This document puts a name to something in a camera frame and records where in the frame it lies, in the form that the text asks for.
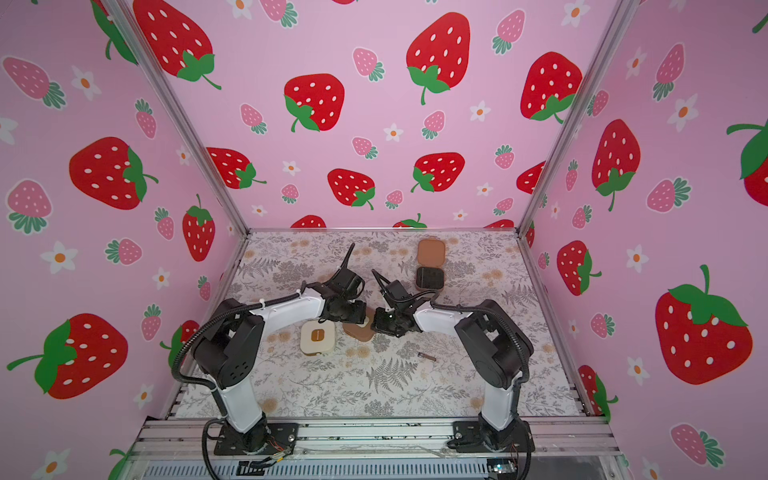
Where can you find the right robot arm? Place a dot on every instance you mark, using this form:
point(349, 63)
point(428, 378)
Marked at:
point(497, 347)

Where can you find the cream nail clipper case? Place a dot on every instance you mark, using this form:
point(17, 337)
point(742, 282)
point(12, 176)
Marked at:
point(317, 338)

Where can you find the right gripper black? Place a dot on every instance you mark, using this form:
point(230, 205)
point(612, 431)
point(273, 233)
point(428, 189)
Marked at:
point(392, 294)

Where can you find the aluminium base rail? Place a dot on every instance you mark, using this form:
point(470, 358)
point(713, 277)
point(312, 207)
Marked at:
point(368, 438)

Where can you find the light brown nail clipper case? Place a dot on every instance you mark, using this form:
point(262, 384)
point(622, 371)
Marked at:
point(361, 332)

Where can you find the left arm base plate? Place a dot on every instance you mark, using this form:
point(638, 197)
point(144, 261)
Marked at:
point(263, 439)

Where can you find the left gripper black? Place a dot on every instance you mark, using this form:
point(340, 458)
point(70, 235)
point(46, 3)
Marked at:
point(360, 314)

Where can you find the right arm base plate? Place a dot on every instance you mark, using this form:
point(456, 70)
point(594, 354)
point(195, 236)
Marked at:
point(478, 436)

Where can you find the dark brown nail clipper case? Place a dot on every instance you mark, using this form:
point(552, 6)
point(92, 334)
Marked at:
point(431, 256)

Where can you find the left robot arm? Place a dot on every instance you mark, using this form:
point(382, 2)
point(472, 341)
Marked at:
point(221, 355)

